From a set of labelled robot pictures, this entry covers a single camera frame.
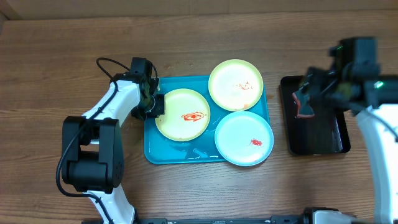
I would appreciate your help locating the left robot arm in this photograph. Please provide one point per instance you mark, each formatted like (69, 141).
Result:
(92, 161)

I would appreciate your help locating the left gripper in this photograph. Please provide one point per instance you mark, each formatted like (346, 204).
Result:
(160, 110)

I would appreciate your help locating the orange and dark green sponge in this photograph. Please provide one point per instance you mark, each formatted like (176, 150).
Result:
(304, 110)

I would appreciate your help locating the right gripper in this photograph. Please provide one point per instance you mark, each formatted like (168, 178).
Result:
(314, 81)

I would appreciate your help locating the black rectangular tray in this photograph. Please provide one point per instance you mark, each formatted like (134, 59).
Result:
(325, 133)

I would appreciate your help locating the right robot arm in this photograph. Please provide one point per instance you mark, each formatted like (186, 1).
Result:
(354, 82)

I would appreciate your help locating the light blue plate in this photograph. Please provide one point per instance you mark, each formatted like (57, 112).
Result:
(244, 138)

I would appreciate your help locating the teal plastic tray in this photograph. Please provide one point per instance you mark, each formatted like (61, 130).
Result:
(160, 150)

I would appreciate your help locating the yellow-green plate with ketchup swirl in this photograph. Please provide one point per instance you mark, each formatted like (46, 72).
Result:
(187, 115)

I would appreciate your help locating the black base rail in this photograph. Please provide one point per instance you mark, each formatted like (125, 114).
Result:
(275, 219)

